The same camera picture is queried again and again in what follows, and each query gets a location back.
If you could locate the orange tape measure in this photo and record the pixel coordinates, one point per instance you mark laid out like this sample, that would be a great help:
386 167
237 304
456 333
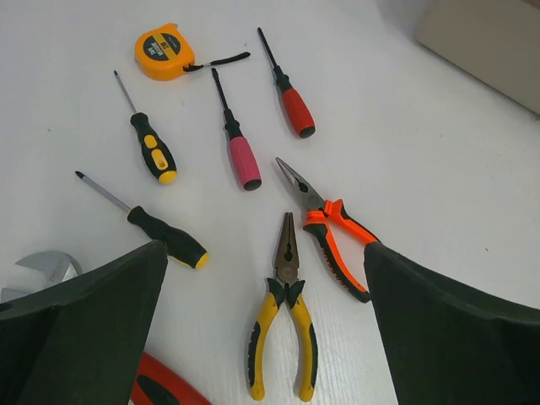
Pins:
163 54

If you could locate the small black yellow screwdriver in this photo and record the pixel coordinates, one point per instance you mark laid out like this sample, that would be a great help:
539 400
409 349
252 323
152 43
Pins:
156 154

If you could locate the red handle screwdriver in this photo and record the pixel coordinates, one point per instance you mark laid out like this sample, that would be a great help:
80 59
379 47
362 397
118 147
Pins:
295 109

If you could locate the silver adjustable wrench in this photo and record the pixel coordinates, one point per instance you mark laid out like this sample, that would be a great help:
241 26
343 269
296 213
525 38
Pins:
41 270

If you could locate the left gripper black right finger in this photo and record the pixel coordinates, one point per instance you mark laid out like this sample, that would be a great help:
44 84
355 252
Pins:
447 342

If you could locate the yellow combination pliers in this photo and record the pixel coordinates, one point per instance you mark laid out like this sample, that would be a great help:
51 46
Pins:
284 287

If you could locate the pink handle screwdriver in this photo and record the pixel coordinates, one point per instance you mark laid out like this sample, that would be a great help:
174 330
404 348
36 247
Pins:
243 159

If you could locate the translucent brown tool box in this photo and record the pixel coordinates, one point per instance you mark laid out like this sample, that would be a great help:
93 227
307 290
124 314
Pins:
496 42

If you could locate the large black yellow screwdriver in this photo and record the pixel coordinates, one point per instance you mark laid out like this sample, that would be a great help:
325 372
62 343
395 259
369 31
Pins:
179 244

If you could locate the orange long nose pliers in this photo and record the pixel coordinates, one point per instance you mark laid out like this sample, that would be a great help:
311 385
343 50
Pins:
319 213

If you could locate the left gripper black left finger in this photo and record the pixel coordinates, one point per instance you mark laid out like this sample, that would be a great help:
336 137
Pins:
81 341

